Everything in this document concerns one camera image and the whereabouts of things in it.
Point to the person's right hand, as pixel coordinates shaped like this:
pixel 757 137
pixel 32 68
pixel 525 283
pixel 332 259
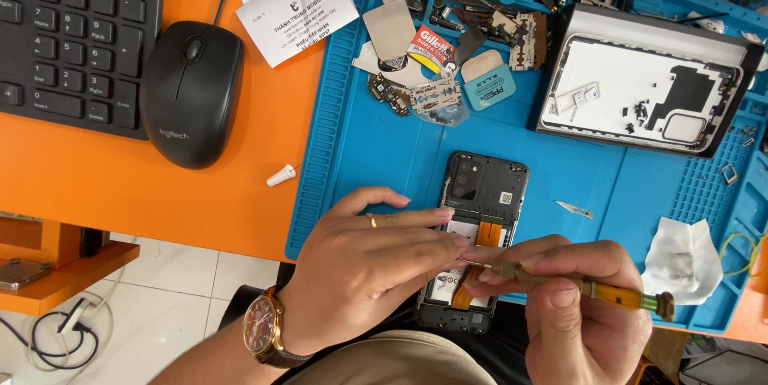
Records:
pixel 588 337

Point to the person's left hand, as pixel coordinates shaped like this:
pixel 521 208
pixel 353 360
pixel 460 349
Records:
pixel 354 271

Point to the yellow precision screwdriver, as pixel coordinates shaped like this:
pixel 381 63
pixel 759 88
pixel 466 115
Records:
pixel 624 298

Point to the black smartphone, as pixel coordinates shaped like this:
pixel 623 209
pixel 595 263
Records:
pixel 486 184

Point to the person's beige trousers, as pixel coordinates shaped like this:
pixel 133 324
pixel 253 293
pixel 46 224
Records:
pixel 390 361

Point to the brown leather wristwatch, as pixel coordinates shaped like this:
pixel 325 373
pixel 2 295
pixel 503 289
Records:
pixel 264 325

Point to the blue silicone repair mat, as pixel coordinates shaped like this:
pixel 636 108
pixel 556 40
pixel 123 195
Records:
pixel 384 157

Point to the small white plastic nozzle cap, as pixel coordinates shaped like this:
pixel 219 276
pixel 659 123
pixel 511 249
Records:
pixel 281 176

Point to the crumpled white tissue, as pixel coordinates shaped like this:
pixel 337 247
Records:
pixel 681 259

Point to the small scalpel blade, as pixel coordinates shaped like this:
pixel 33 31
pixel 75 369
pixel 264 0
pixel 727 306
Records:
pixel 575 210

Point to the clear plastic bag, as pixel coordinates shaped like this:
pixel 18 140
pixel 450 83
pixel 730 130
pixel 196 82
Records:
pixel 443 114

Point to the small black circuit board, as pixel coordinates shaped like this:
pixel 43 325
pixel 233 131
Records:
pixel 390 93

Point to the steel razor blade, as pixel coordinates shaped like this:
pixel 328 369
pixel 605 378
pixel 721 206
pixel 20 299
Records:
pixel 435 96

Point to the metal sim tray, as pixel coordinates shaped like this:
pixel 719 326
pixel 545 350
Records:
pixel 729 174

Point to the group of small black screws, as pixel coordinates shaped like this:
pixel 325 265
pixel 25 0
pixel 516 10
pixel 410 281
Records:
pixel 637 114

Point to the teal plastic pry tool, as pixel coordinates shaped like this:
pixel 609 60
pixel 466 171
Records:
pixel 489 82

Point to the red razor blade packet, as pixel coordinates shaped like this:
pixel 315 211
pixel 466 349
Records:
pixel 431 48

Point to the black computer mouse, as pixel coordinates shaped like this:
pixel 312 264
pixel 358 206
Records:
pixel 192 94

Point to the thin metal pry sheet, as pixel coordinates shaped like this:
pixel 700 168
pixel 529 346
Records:
pixel 390 28

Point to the white phone back cover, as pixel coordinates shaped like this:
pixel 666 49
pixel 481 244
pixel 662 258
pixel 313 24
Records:
pixel 636 94

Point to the white paper receipt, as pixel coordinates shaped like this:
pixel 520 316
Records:
pixel 294 7

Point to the brown patterned blade wrapper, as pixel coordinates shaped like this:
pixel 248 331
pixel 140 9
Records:
pixel 528 40

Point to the pile of phone parts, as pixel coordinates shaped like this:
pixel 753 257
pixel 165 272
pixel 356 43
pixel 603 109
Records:
pixel 498 10

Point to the orange wooden shelf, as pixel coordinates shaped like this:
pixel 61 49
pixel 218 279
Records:
pixel 54 265

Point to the grey flat tray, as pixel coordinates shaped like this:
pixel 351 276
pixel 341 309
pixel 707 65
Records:
pixel 654 28

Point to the metal plate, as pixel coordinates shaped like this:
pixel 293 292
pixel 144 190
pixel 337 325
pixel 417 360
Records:
pixel 21 274

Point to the black computer keyboard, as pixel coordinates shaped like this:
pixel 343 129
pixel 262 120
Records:
pixel 66 31

